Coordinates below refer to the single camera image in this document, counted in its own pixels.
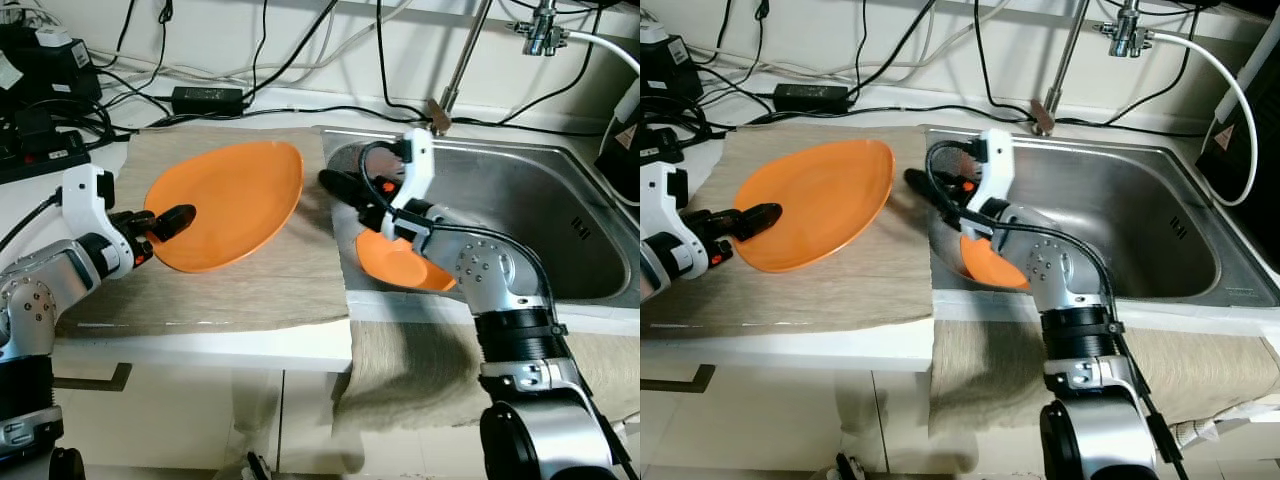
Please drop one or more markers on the black power strip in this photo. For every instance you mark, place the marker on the black power strip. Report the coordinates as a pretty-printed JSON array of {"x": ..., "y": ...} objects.
[
  {"x": 40, "y": 158},
  {"x": 662, "y": 140}
]

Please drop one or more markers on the chrome water valve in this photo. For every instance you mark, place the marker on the chrome water valve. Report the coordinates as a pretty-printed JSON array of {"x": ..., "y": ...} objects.
[
  {"x": 1128, "y": 30},
  {"x": 540, "y": 30}
]

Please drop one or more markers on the black electronic device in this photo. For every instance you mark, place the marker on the black electronic device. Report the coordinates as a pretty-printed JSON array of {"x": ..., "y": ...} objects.
[
  {"x": 50, "y": 75},
  {"x": 675, "y": 70}
]

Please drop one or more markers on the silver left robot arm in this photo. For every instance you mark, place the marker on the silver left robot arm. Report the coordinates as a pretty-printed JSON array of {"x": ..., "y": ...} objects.
[
  {"x": 660, "y": 270},
  {"x": 40, "y": 300}
]

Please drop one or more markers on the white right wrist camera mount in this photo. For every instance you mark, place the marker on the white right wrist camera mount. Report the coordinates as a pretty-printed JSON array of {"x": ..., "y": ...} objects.
[
  {"x": 997, "y": 160},
  {"x": 418, "y": 165}
]

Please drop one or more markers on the black appliance with warning label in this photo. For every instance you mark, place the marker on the black appliance with warning label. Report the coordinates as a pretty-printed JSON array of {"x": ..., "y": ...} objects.
[
  {"x": 1245, "y": 150},
  {"x": 622, "y": 140}
]

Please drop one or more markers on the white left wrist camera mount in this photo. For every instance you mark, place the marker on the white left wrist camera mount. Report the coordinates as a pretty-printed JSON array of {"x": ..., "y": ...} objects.
[
  {"x": 662, "y": 200},
  {"x": 85, "y": 200}
]

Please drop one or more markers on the stainless steel sink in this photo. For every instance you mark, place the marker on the stainless steel sink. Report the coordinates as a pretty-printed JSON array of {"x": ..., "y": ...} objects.
[
  {"x": 1150, "y": 220},
  {"x": 560, "y": 220}
]

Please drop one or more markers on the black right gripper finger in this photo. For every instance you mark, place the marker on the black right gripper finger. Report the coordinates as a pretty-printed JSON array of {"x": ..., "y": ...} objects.
[
  {"x": 348, "y": 192},
  {"x": 930, "y": 190}
]

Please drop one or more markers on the orange plastic plate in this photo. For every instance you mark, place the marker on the orange plastic plate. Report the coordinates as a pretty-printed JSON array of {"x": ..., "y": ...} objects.
[
  {"x": 825, "y": 200},
  {"x": 235, "y": 200}
]

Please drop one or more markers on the orange plastic bowl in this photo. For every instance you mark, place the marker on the orange plastic bowl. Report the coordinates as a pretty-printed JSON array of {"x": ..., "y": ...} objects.
[
  {"x": 990, "y": 265},
  {"x": 395, "y": 265}
]

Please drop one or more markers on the black power adapter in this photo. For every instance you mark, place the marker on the black power adapter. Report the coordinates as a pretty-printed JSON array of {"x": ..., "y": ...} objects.
[
  {"x": 208, "y": 99},
  {"x": 812, "y": 96}
]

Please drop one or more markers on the steel faucet pipe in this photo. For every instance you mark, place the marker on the steel faucet pipe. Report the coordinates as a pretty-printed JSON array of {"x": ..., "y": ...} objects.
[
  {"x": 1065, "y": 50},
  {"x": 465, "y": 50}
]

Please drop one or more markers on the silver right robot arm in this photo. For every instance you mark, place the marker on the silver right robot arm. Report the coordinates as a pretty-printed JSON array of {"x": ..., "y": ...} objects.
[
  {"x": 1060, "y": 275},
  {"x": 490, "y": 270}
]

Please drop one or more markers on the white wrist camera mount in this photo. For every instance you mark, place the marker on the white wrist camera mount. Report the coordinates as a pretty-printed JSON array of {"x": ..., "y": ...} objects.
[
  {"x": 997, "y": 160},
  {"x": 85, "y": 200},
  {"x": 662, "y": 200},
  {"x": 418, "y": 165}
]

